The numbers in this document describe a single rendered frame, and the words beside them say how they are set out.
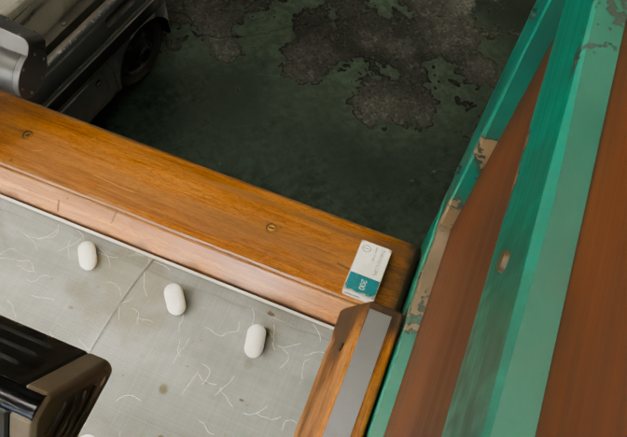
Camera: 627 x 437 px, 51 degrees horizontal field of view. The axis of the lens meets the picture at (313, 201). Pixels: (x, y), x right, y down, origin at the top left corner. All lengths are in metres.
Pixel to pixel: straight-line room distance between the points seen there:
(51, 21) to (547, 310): 1.40
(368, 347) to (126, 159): 0.37
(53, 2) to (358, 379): 1.12
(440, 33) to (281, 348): 1.43
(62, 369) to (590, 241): 0.28
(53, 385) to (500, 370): 0.24
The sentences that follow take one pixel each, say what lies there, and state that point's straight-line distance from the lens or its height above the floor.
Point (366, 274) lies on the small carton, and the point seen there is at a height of 0.79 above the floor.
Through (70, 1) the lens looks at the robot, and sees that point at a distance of 1.54.
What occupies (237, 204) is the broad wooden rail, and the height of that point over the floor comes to 0.76.
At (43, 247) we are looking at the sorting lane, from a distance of 0.81.
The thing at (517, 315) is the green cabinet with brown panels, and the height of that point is 1.27.
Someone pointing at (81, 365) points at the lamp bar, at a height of 1.07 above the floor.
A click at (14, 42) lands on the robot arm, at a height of 0.89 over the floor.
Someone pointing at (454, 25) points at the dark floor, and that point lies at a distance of 2.04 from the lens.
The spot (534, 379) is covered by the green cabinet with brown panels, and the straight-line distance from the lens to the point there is 0.18.
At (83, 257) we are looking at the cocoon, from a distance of 0.77.
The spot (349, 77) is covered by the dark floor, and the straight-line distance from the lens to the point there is 1.86.
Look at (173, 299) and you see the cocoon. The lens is 0.73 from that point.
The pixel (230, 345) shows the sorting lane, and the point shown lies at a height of 0.74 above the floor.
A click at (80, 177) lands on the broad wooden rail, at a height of 0.76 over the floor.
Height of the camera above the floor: 1.44
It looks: 62 degrees down
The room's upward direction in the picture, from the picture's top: 6 degrees clockwise
